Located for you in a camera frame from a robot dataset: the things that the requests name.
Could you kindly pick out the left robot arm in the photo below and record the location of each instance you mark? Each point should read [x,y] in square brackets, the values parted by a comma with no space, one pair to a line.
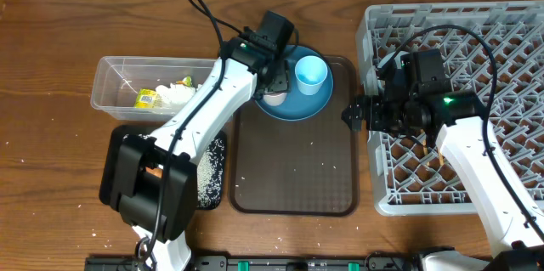
[150,179]

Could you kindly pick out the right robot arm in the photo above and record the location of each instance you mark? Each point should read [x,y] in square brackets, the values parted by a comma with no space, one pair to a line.
[513,222]

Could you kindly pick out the dark blue plate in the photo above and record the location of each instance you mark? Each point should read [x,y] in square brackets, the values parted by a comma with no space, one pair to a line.
[298,106]

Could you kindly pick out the brown serving tray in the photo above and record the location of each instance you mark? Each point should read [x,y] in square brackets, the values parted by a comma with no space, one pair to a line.
[306,167]

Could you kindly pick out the grey dishwasher rack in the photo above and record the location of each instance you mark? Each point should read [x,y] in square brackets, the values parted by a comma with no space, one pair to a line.
[483,45]

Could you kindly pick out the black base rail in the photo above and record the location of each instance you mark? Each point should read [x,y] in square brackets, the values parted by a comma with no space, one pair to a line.
[219,263]

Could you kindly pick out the yellow green wrapper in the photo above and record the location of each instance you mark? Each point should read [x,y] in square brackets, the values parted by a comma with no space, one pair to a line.
[147,99]

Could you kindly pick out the light blue cup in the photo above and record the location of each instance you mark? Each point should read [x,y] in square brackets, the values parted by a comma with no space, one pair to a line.
[311,75]

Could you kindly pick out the clear plastic bin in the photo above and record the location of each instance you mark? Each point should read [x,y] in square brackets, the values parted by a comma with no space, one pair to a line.
[119,79]

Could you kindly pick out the pink cup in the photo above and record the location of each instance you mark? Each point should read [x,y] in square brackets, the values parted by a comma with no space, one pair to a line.
[274,99]

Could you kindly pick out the crumpled white paper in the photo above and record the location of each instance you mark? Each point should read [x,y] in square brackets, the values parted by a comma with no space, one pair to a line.
[175,95]

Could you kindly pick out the white rice pile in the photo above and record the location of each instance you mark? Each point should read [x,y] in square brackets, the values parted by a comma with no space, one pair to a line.
[210,174]

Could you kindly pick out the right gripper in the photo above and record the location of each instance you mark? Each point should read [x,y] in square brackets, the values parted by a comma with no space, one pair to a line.
[376,104]

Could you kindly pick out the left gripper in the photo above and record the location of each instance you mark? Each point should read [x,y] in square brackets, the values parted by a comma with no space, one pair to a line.
[284,81]

